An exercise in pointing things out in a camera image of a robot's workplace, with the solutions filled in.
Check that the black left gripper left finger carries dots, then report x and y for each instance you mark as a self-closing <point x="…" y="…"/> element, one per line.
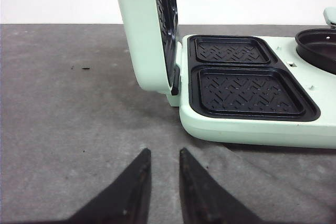
<point x="126" y="200"/>

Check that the grey table cloth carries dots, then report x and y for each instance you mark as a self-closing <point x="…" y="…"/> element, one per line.
<point x="73" y="117"/>

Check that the mint green breakfast maker lid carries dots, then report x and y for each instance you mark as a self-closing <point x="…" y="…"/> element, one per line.
<point x="151" y="31"/>

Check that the mint green breakfast maker base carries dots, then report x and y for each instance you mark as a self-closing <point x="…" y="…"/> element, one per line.
<point x="254" y="90"/>

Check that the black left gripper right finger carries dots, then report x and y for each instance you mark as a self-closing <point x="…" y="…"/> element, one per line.
<point x="203" y="200"/>

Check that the black frying pan green handle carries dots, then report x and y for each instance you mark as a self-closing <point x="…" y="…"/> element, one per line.
<point x="317" y="46"/>

